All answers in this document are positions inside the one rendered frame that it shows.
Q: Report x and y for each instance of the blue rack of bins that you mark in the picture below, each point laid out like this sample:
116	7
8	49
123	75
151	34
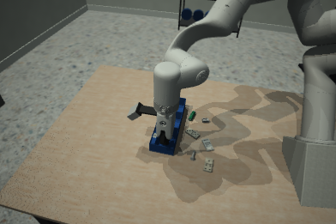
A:
168	149

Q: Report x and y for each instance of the white domino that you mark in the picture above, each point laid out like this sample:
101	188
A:
192	133
208	146
208	165

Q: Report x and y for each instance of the green battery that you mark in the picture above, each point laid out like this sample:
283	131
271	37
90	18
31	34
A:
191	115

